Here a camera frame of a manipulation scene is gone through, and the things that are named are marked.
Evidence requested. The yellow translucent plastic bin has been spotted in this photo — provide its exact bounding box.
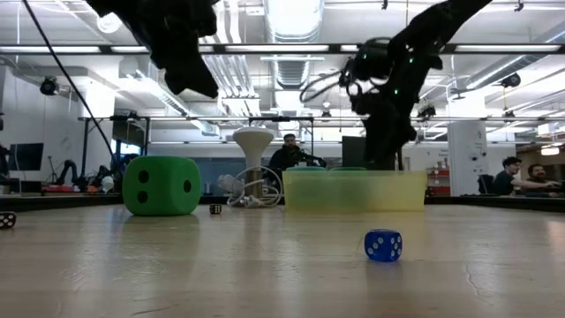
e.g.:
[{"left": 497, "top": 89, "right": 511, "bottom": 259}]
[{"left": 282, "top": 170, "right": 428, "bottom": 213}]

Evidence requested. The silver ceiling duct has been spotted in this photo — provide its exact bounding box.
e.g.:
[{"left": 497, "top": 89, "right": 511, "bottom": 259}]
[{"left": 263, "top": 0, "right": 326, "bottom": 89}]

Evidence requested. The small blue die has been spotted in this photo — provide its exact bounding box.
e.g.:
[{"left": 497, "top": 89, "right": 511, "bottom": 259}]
[{"left": 364, "top": 229, "right": 403, "bottom": 263}]

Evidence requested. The large teal foam die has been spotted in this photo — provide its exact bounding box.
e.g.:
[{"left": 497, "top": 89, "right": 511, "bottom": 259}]
[{"left": 285, "top": 165, "right": 327, "bottom": 212}]

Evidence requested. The black overhead rig beam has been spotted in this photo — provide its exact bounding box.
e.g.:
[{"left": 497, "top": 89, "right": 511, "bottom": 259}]
[{"left": 0, "top": 42, "right": 565, "bottom": 56}]

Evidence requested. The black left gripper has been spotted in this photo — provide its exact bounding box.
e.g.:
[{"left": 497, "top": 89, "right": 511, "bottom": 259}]
[{"left": 136, "top": 0, "right": 220, "bottom": 99}]

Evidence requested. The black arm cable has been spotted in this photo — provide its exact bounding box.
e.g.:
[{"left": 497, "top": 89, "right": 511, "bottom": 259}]
[
  {"left": 299, "top": 65, "right": 354, "bottom": 105},
  {"left": 20, "top": 0, "right": 117, "bottom": 156}
]

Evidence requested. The red storage rack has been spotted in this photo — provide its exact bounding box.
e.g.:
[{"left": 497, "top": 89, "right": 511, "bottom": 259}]
[{"left": 427, "top": 166, "right": 451, "bottom": 197}]

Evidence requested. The black ceiling camera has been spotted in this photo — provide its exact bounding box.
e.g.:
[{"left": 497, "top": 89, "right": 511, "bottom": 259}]
[
  {"left": 417, "top": 103, "right": 438, "bottom": 121},
  {"left": 39, "top": 76, "right": 60, "bottom": 97},
  {"left": 501, "top": 72, "right": 523, "bottom": 89}
]

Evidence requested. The person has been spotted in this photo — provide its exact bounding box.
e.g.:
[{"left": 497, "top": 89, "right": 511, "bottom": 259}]
[
  {"left": 524, "top": 163, "right": 564, "bottom": 198},
  {"left": 267, "top": 132, "right": 328, "bottom": 172},
  {"left": 492, "top": 156, "right": 529, "bottom": 196}
]

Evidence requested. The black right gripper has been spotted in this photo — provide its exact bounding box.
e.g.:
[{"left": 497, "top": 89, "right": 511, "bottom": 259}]
[{"left": 342, "top": 37, "right": 442, "bottom": 164}]

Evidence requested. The white square pillar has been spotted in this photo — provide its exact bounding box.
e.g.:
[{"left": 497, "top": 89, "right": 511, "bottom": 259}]
[{"left": 448, "top": 121, "right": 489, "bottom": 198}]

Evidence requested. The black wall monitor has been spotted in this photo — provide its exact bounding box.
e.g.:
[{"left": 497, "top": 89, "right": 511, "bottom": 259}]
[{"left": 8, "top": 142, "right": 45, "bottom": 172}]

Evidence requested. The black background rig rail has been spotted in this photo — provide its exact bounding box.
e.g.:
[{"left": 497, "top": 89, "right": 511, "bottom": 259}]
[{"left": 79, "top": 115, "right": 565, "bottom": 124}]

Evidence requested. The black aluminium table frame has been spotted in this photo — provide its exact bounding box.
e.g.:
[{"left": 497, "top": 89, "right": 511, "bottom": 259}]
[{"left": 0, "top": 193, "right": 565, "bottom": 214}]

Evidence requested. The white mushroom table lamp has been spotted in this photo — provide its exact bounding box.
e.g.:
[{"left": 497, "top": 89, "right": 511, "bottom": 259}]
[{"left": 232, "top": 126, "right": 275, "bottom": 198}]

